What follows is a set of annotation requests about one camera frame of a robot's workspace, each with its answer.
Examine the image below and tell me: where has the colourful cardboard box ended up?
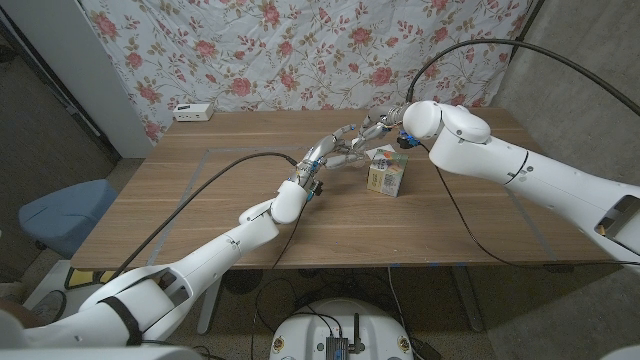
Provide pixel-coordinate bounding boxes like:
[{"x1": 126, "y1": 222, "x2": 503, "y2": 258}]
[{"x1": 366, "y1": 149, "x2": 410, "y2": 198}]

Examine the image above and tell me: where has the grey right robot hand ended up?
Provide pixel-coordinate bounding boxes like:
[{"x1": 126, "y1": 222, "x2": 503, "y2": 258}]
[{"x1": 352, "y1": 105, "x2": 405, "y2": 151}]

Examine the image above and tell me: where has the black backdrop pole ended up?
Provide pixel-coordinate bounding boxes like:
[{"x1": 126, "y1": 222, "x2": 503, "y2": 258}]
[{"x1": 508, "y1": 0, "x2": 547, "y2": 64}]

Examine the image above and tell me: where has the black floor cable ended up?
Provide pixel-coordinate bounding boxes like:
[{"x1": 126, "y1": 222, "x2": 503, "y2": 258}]
[{"x1": 253, "y1": 276, "x2": 304, "y2": 335}]

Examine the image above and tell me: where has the white partition panel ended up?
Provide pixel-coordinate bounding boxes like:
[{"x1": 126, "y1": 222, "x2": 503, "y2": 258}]
[{"x1": 0, "y1": 0, "x2": 155, "y2": 160}]

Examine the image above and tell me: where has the white robot torso base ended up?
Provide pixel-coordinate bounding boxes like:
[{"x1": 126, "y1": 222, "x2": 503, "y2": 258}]
[{"x1": 269, "y1": 298, "x2": 414, "y2": 360}]

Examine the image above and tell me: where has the person's bare leg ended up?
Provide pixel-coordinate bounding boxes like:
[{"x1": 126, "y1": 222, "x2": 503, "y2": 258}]
[{"x1": 0, "y1": 298, "x2": 36, "y2": 329}]

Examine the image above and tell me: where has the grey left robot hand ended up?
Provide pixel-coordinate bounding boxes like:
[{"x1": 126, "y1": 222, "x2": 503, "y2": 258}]
[{"x1": 292, "y1": 124, "x2": 366, "y2": 186}]

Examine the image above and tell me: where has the arm thick black cable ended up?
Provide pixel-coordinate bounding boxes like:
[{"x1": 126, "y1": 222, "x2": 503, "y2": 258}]
[
  {"x1": 112, "y1": 151, "x2": 300, "y2": 281},
  {"x1": 405, "y1": 38, "x2": 640, "y2": 117}
]

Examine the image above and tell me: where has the blue stool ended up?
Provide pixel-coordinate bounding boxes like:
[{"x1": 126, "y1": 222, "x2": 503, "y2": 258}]
[{"x1": 18, "y1": 178, "x2": 119, "y2": 260}]

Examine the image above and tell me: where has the white power strip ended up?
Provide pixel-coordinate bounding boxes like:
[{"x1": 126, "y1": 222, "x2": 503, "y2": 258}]
[{"x1": 172, "y1": 102, "x2": 215, "y2": 123}]

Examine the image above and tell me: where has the grey table leg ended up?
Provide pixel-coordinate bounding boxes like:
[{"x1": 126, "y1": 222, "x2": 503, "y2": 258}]
[{"x1": 452, "y1": 264, "x2": 485, "y2": 334}]

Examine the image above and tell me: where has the floral backdrop cloth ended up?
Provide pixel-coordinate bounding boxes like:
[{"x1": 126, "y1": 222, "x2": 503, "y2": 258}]
[{"x1": 79, "y1": 0, "x2": 534, "y2": 144}]

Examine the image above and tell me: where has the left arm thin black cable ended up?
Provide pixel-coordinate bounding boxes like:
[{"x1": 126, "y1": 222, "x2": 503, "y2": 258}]
[{"x1": 249, "y1": 199, "x2": 307, "y2": 360}]

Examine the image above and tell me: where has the grey floor cable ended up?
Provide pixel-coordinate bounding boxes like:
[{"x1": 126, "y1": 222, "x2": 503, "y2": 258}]
[{"x1": 387, "y1": 266, "x2": 411, "y2": 339}]

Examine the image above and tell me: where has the black round perforated disc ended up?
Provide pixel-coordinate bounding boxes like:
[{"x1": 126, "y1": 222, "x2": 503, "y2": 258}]
[{"x1": 222, "y1": 269, "x2": 264, "y2": 295}]

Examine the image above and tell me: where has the white floor board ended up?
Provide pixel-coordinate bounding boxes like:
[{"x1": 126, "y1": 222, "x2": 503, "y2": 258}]
[{"x1": 22, "y1": 259, "x2": 71, "y2": 311}]

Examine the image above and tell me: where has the right arm thick black cable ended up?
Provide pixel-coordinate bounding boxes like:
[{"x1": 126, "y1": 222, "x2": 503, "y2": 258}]
[{"x1": 405, "y1": 38, "x2": 640, "y2": 117}]

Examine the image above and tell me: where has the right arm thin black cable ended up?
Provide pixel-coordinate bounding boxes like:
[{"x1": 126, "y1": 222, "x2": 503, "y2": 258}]
[{"x1": 419, "y1": 142, "x2": 640, "y2": 266}]

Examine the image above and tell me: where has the black antenna module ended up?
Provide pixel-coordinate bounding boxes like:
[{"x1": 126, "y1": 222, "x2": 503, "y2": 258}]
[{"x1": 325, "y1": 313, "x2": 366, "y2": 360}]

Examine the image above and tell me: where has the clear medicine bottle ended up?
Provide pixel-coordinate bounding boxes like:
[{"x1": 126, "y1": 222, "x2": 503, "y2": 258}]
[{"x1": 348, "y1": 148, "x2": 370, "y2": 169}]

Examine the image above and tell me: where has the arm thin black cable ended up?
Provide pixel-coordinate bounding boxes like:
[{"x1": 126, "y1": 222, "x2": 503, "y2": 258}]
[
  {"x1": 419, "y1": 142, "x2": 640, "y2": 266},
  {"x1": 249, "y1": 199, "x2": 307, "y2": 360}
]

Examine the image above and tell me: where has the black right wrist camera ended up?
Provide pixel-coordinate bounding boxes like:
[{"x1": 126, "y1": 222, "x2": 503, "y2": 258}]
[{"x1": 396, "y1": 130, "x2": 421, "y2": 150}]

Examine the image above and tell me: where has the left arm thick black cable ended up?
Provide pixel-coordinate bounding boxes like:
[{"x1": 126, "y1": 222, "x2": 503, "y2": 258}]
[{"x1": 112, "y1": 151, "x2": 300, "y2": 281}]

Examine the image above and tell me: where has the yellow black floor mat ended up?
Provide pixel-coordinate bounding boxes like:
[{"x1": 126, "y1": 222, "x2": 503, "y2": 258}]
[{"x1": 66, "y1": 267, "x2": 117, "y2": 290}]

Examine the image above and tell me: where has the grey sneaker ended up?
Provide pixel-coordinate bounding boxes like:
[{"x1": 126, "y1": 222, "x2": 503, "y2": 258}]
[{"x1": 29, "y1": 289, "x2": 68, "y2": 324}]

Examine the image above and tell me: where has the white table leg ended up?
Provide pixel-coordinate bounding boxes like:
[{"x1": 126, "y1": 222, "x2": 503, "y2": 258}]
[{"x1": 196, "y1": 277, "x2": 225, "y2": 336}]

